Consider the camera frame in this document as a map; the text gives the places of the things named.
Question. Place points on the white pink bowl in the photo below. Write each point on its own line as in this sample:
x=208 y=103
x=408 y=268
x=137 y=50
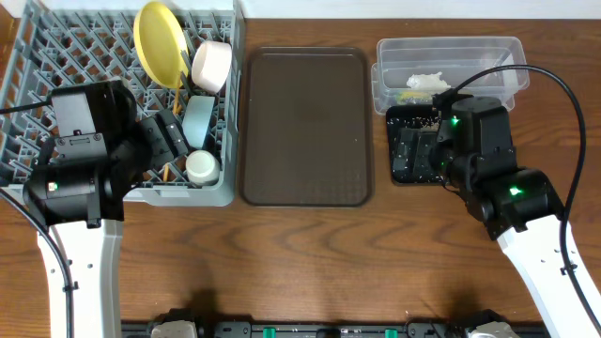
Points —
x=211 y=65

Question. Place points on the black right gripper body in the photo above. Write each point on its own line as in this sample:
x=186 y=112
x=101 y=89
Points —
x=421 y=164

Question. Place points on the grey dishwasher rack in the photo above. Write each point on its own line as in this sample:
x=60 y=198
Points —
x=62 y=47

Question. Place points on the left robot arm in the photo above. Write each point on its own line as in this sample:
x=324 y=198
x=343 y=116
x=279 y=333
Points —
x=75 y=194

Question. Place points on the dark brown serving tray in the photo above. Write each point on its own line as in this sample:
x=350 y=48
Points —
x=307 y=129

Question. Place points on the clear plastic bin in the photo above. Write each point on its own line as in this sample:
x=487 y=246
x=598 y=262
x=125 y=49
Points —
x=458 y=58

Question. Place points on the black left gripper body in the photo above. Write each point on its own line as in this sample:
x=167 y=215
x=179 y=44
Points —
x=165 y=139

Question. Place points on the yellow plate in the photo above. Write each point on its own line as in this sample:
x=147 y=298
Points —
x=159 y=41

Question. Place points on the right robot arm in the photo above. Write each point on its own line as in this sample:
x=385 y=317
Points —
x=467 y=147

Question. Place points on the black waste tray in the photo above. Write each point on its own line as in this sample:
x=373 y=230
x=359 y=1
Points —
x=404 y=122

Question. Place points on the light blue bowl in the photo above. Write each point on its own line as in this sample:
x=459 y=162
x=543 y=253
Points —
x=196 y=120

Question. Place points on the white green cup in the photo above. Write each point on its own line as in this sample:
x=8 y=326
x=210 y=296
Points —
x=202 y=168

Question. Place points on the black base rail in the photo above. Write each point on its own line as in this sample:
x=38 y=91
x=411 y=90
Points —
x=181 y=323

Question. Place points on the white wrapper waste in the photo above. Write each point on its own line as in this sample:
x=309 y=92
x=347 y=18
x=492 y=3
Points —
x=427 y=82

